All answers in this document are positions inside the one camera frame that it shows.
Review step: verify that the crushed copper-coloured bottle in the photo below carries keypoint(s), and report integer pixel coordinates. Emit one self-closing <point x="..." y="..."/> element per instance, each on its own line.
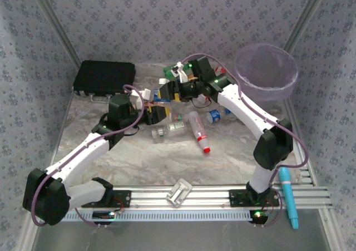
<point x="155" y="105"/>

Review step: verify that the clear bottle blue cap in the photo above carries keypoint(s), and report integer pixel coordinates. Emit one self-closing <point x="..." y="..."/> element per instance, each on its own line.
<point x="157" y="93"/>

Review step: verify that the clear bottle white cap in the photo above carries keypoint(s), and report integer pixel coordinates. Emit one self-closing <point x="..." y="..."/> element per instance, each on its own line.
<point x="163" y="81"/>

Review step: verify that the clear bottle red white label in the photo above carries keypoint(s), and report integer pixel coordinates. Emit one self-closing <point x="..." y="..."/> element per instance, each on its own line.
<point x="205" y="99"/>

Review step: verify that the green plastic bottle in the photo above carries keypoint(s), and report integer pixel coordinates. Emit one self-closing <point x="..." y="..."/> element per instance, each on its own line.
<point x="168" y="70"/>

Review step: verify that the clear bottle green label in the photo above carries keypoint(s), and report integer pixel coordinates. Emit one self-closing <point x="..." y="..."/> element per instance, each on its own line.
<point x="179" y="117"/>
<point x="173" y="128"/>

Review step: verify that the clear bottle blue label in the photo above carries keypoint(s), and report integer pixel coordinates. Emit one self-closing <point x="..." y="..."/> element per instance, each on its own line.
<point x="214" y="117"/>

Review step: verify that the clear bottle red cap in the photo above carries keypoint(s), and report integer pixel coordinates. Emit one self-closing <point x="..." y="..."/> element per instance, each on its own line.
<point x="197" y="128"/>

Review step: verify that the translucent purple plastic bin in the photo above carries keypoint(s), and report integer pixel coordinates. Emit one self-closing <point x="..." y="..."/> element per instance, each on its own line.
<point x="267" y="67"/>

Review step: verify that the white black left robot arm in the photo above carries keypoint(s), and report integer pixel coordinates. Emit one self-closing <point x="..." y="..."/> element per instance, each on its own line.
<point x="80" y="153"/>

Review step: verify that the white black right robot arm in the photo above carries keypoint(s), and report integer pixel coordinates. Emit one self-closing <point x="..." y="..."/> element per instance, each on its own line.
<point x="244" y="109"/>

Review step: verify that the black hard case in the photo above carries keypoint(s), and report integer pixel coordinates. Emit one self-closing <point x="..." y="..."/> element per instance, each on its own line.
<point x="104" y="77"/>

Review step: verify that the small black circuit board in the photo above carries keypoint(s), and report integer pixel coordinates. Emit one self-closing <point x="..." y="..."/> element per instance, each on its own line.
<point x="258" y="216"/>
<point x="103" y="216"/>

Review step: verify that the turquoise pen-shaped tool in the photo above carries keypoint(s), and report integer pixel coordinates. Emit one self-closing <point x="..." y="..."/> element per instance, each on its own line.
<point x="287" y="195"/>

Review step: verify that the aluminium side rail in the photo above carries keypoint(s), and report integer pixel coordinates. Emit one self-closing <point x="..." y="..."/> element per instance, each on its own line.
<point x="307" y="176"/>
<point x="63" y="123"/>

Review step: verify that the white plastic bracket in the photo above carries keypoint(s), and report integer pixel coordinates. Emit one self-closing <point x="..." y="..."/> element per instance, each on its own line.
<point x="179" y="192"/>

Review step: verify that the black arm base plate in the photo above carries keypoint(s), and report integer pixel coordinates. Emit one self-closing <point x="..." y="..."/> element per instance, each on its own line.
<point x="122" y="199"/>
<point x="236" y="198"/>

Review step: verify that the aluminium mounting rail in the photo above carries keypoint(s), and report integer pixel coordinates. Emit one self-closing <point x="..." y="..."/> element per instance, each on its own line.
<point x="208" y="196"/>

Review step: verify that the aluminium corner post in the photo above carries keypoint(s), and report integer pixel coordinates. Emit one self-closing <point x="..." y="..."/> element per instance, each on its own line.
<point x="58" y="25"/>
<point x="305" y="17"/>

